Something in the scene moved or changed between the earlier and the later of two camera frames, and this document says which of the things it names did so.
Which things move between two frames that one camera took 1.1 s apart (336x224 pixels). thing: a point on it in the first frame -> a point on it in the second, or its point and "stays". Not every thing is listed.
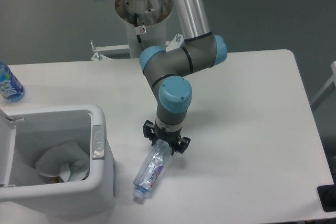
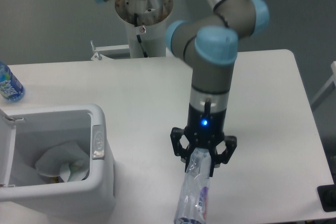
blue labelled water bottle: [11, 88] stays
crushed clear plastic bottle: [151, 169] -> [192, 203]
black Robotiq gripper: [176, 143] -> [205, 129]
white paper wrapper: [69, 161] stays
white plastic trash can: [25, 130] stays
